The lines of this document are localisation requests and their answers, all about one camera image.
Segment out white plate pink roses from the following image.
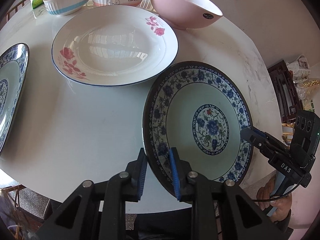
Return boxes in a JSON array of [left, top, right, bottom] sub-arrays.
[[51, 5, 178, 87]]

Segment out pink bowl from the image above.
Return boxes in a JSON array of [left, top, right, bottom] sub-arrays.
[[151, 0, 223, 30]]

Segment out right hand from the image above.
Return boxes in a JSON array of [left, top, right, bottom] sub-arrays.
[[256, 176, 292, 232]]

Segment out dark wooden chair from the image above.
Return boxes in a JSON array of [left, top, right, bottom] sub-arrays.
[[267, 60, 303, 124]]

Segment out snack bags pile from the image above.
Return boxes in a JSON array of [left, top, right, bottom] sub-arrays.
[[286, 55, 319, 112]]

